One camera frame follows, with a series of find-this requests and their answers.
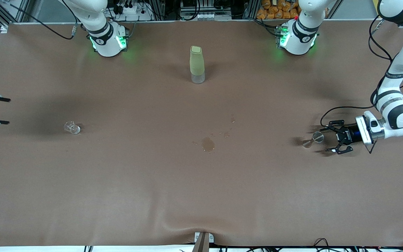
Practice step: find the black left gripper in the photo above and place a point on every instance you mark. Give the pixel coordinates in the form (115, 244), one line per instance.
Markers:
(346, 135)

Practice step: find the steel double cone jigger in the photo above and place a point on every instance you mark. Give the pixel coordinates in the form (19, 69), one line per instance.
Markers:
(317, 137)

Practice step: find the small clear glass cup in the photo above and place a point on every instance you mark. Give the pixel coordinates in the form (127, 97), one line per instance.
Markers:
(75, 129)

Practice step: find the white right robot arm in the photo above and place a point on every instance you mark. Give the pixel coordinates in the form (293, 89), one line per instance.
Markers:
(107, 42)

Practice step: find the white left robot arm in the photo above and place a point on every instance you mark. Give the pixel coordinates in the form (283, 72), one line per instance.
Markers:
(397, 119)

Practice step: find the orange object pile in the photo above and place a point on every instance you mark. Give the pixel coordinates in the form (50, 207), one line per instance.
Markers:
(275, 10)

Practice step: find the pale green tall bottle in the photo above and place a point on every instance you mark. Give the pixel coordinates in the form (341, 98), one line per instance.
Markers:
(197, 63)

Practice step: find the white power strip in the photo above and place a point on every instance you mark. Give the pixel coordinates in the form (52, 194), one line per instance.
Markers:
(131, 10)

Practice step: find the brown table mat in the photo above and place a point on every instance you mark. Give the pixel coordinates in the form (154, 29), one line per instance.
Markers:
(152, 192)

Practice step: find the black equipment with connectors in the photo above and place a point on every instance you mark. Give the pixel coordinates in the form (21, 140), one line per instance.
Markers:
(205, 10)

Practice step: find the aluminium frame strut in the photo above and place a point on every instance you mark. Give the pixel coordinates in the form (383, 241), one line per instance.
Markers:
(22, 10)

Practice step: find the grey metal bracket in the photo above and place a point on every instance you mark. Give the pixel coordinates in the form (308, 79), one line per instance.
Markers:
(203, 241)

